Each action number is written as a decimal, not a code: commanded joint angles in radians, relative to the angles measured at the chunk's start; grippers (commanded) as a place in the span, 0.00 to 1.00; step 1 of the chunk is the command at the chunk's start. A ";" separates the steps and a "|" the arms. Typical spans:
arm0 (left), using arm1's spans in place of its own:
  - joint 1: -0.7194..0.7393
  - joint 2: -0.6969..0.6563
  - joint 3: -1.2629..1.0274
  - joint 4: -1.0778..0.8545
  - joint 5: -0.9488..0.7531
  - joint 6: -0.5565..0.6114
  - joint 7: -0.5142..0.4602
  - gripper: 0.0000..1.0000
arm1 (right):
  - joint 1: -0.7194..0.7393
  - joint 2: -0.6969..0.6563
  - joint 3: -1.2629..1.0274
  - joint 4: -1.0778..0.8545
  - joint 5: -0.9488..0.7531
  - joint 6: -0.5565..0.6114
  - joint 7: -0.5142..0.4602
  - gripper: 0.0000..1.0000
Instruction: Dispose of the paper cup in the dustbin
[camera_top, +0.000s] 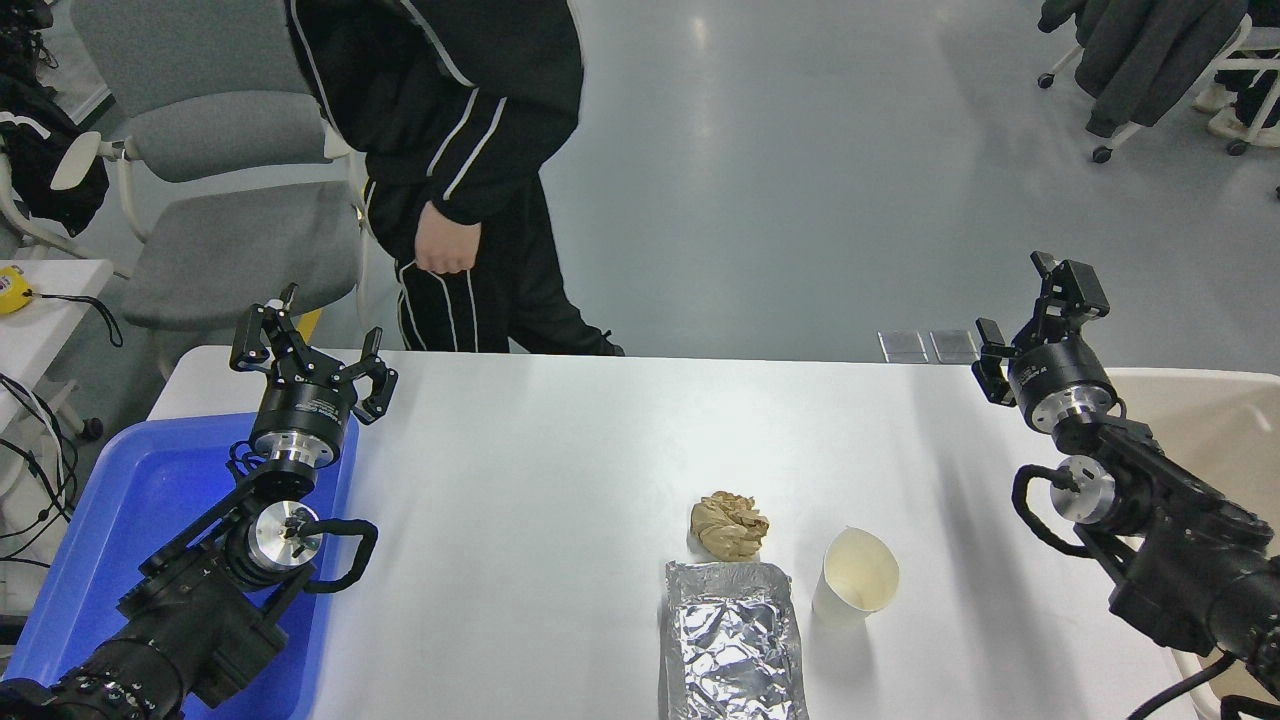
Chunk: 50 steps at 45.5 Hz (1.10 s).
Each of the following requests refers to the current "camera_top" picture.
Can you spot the grey office chair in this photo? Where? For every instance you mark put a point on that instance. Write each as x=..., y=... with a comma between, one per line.
x=240, y=250

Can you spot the white rolling chair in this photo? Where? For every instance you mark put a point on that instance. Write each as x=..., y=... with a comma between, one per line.
x=1150, y=125

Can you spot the silver foil tray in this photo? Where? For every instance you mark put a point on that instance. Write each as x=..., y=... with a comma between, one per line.
x=732, y=645

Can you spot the large pale bin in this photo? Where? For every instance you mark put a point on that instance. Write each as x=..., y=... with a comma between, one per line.
x=1210, y=440

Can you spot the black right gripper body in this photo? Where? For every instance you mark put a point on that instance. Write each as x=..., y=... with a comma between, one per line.
x=1060, y=370

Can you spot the white side table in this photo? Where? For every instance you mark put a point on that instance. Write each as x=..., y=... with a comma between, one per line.
x=50, y=340

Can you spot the silver floor plate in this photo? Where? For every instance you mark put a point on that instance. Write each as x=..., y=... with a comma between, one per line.
x=903, y=347
x=955, y=346

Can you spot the dark grey coat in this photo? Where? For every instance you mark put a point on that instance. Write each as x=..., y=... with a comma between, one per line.
x=1150, y=50

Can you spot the white paper cup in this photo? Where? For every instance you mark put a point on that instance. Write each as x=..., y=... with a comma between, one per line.
x=860, y=575

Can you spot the black jacket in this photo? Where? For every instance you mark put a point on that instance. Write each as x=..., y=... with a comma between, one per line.
x=45, y=165

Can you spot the crumpled tan paper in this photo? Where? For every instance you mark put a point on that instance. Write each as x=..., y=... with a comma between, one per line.
x=728, y=527

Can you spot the blue plastic tray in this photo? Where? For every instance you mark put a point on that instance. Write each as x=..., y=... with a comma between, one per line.
x=110, y=520

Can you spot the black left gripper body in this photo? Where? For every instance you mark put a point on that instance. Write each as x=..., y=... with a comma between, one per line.
x=300, y=415

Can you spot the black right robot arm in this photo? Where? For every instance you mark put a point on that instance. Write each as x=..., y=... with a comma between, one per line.
x=1200, y=560

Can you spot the person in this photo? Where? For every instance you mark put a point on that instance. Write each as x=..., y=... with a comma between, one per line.
x=450, y=120
x=1255, y=90

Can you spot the person's left hand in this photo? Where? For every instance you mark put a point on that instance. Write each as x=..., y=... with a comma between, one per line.
x=445, y=245

